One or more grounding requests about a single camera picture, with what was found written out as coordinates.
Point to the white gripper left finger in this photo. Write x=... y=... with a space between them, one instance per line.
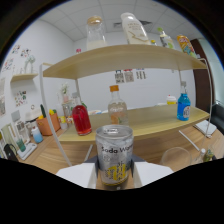
x=78 y=173

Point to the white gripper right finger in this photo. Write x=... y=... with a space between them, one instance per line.
x=151 y=171

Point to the silver soda water can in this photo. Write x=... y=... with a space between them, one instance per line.
x=114 y=153

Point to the white and blue cup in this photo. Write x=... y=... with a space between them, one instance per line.
x=37 y=135

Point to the clear glass with ice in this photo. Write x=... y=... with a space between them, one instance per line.
x=176 y=157

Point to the red liquid bottle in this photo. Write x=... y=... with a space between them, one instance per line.
x=81 y=118

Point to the white tray with items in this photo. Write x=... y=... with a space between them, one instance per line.
x=25 y=146

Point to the black handbag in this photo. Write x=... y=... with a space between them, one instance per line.
x=10 y=152

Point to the clear bottle with orange cap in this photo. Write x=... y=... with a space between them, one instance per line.
x=117 y=108

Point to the blue liquid bottle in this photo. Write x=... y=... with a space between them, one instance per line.
x=183 y=105

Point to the yellow jar with white lid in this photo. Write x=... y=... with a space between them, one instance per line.
x=171 y=99

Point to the black chair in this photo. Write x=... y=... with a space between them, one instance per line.
x=218 y=116

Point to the multicolour poster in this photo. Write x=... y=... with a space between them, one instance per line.
x=140 y=74

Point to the red and white poster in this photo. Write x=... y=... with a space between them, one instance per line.
x=128 y=76

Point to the brown door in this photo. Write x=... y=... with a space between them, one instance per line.
x=202 y=76

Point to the two-tier wooden shelf rack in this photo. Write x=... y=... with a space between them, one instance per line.
x=126 y=58

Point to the small pink bottle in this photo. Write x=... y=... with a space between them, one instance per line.
x=78 y=51

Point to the yellow colourful snack bag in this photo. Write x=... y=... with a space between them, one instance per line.
x=186 y=45

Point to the clear bottle with green cap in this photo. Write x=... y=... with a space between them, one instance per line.
x=166 y=40

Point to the glass jar with cork lid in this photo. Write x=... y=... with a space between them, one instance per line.
x=96 y=33

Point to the large white bottle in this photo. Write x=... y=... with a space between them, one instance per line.
x=135 y=30

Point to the wooden wall shelf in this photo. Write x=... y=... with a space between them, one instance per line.
x=23 y=77

